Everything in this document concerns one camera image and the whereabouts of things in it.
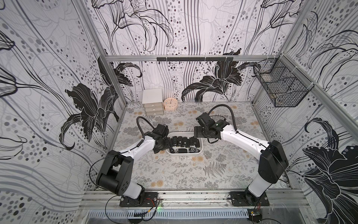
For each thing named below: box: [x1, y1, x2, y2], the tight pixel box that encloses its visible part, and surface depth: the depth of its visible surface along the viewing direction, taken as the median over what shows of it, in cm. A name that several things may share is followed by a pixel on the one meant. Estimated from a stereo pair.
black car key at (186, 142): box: [182, 136, 190, 148], surface depth 94 cm
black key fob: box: [178, 148, 188, 154], surface depth 92 cm
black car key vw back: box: [177, 136, 183, 146], surface depth 94 cm
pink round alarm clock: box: [163, 97, 178, 112], surface depth 117 cm
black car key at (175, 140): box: [172, 135, 178, 146], surface depth 95 cm
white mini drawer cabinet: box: [142, 88, 165, 117], surface depth 108 cm
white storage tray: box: [165, 131, 204, 155], surface depth 94 cm
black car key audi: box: [189, 136, 198, 147], surface depth 95 cm
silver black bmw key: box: [188, 147, 200, 154], surface depth 91 cm
